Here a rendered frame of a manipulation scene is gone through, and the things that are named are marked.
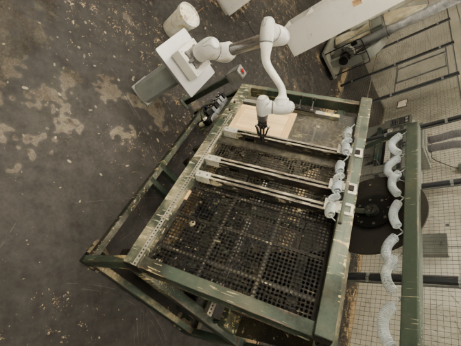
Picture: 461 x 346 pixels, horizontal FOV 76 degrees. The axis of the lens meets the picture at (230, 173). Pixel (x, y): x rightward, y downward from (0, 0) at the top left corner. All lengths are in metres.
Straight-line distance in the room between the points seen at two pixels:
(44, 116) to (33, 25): 0.81
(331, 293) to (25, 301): 2.14
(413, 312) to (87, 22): 3.57
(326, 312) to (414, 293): 0.63
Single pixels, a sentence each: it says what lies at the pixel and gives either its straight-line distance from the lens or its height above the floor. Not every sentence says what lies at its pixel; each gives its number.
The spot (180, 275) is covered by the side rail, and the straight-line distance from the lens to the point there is 1.95.
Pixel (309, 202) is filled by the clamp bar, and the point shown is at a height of 1.65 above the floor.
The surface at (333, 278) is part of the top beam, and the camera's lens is 1.89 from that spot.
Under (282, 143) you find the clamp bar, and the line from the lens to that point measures 2.58.
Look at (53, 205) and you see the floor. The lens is 2.82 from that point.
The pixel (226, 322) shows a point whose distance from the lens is 2.44.
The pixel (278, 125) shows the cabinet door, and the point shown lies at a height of 1.25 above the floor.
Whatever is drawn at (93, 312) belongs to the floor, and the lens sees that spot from 2.97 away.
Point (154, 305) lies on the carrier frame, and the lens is 3.03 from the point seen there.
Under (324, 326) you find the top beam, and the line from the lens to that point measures 1.79.
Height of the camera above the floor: 2.70
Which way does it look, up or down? 42 degrees down
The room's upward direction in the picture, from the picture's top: 76 degrees clockwise
